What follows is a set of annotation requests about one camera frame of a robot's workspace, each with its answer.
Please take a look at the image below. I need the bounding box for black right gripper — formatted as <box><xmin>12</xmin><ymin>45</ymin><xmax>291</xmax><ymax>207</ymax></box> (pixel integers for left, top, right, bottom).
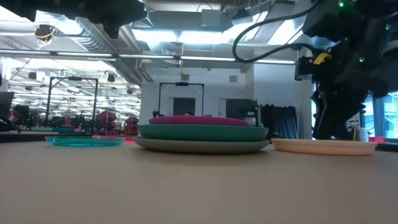
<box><xmin>312</xmin><ymin>40</ymin><xmax>390</xmax><ymax>140</ymax></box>

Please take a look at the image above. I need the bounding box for beige plastic plate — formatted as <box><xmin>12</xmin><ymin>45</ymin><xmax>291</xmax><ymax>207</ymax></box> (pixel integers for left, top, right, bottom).
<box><xmin>271</xmin><ymin>138</ymin><xmax>378</xmax><ymax>157</ymax></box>

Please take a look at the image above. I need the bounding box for teal plastic plate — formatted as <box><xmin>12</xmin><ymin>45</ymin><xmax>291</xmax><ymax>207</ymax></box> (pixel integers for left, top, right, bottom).
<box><xmin>137</xmin><ymin>124</ymin><xmax>270</xmax><ymax>142</ymax></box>

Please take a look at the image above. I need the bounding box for magenta plastic plate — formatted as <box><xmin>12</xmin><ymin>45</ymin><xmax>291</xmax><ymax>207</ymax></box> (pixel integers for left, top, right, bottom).
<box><xmin>148</xmin><ymin>115</ymin><xmax>250</xmax><ymax>127</ymax></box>

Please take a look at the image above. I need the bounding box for transparent plastic plate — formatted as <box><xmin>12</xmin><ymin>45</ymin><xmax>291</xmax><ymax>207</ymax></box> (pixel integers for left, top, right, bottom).
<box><xmin>44</xmin><ymin>135</ymin><xmax>126</xmax><ymax>147</ymax></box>

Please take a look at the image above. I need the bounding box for white cup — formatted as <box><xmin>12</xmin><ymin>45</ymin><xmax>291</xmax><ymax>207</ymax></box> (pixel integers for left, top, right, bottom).
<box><xmin>356</xmin><ymin>127</ymin><xmax>369</xmax><ymax>142</ymax></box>

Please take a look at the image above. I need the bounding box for black curtain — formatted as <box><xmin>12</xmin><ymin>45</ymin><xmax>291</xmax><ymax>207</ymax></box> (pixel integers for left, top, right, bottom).
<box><xmin>260</xmin><ymin>104</ymin><xmax>298</xmax><ymax>140</ymax></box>

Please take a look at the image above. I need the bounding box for long ceiling light tube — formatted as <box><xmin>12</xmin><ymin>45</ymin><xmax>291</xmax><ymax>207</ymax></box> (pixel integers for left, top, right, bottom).
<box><xmin>0</xmin><ymin>49</ymin><xmax>296</xmax><ymax>65</ymax></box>

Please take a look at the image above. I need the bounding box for window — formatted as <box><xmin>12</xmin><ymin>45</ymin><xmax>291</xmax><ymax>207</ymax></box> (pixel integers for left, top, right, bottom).
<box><xmin>372</xmin><ymin>91</ymin><xmax>398</xmax><ymax>140</ymax></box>

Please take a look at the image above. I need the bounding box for black machine cabinet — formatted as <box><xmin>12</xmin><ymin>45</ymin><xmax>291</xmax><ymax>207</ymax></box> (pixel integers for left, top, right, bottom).
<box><xmin>225</xmin><ymin>98</ymin><xmax>261</xmax><ymax>127</ymax></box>

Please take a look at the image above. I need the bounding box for grey ceiling box unit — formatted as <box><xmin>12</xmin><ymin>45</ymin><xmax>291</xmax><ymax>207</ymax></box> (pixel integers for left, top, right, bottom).
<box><xmin>201</xmin><ymin>9</ymin><xmax>225</xmax><ymax>29</ymax></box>

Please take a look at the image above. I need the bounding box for red covered equipment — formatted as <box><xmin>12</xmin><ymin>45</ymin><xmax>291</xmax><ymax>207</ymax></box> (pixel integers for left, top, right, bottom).
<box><xmin>95</xmin><ymin>110</ymin><xmax>119</xmax><ymax>132</ymax></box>
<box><xmin>124</xmin><ymin>116</ymin><xmax>140</xmax><ymax>135</ymax></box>

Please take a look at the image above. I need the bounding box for grey plastic plate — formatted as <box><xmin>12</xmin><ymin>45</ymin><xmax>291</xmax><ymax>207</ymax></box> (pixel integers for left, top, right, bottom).
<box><xmin>132</xmin><ymin>136</ymin><xmax>271</xmax><ymax>155</ymax></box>

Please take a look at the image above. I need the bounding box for person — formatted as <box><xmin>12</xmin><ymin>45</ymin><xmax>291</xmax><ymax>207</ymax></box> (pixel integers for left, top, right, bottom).
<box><xmin>11</xmin><ymin>104</ymin><xmax>31</xmax><ymax>126</ymax></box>

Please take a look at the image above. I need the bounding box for dark computer monitor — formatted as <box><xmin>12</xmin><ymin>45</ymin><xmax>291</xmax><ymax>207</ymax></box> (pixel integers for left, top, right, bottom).
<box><xmin>0</xmin><ymin>91</ymin><xmax>16</xmax><ymax>119</ymax></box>

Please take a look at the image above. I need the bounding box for corrugated silver ventilation duct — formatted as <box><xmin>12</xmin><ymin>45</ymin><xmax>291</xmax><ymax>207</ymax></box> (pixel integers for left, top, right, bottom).
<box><xmin>74</xmin><ymin>17</ymin><xmax>116</xmax><ymax>54</ymax></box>

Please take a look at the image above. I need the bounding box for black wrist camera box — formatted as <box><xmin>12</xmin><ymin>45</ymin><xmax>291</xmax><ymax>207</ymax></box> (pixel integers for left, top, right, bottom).
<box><xmin>294</xmin><ymin>55</ymin><xmax>315</xmax><ymax>82</ymax></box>

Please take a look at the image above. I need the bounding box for yellow cable tag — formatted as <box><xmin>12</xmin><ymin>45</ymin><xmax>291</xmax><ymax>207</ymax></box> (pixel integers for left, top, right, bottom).
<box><xmin>313</xmin><ymin>52</ymin><xmax>333</xmax><ymax>65</ymax></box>

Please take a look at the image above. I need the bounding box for black camera rig frame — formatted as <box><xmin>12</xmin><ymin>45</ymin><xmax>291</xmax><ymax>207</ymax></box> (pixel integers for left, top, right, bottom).
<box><xmin>45</xmin><ymin>75</ymin><xmax>100</xmax><ymax>126</ymax></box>
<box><xmin>157</xmin><ymin>82</ymin><xmax>205</xmax><ymax>117</ymax></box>

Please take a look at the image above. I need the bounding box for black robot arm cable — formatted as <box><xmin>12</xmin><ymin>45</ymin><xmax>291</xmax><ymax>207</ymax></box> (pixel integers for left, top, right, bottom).
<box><xmin>231</xmin><ymin>0</ymin><xmax>320</xmax><ymax>64</ymax></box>

